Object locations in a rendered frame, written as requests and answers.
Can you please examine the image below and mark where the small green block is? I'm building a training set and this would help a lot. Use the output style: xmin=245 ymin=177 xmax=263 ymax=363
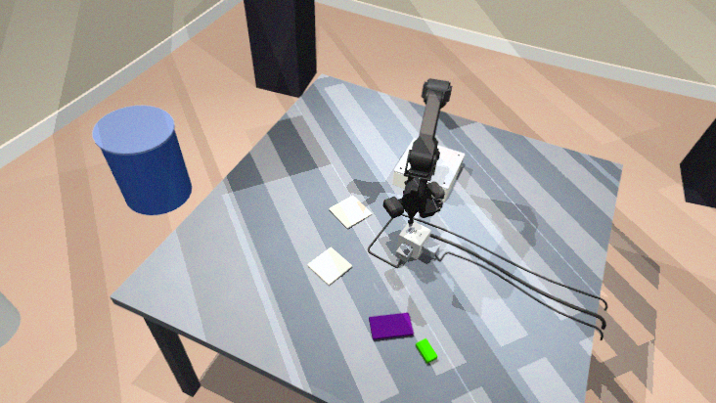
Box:
xmin=416 ymin=339 xmax=437 ymax=363

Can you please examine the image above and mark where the purple rectangular block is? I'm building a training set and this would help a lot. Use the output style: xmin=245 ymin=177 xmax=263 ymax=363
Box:
xmin=369 ymin=313 xmax=414 ymax=340

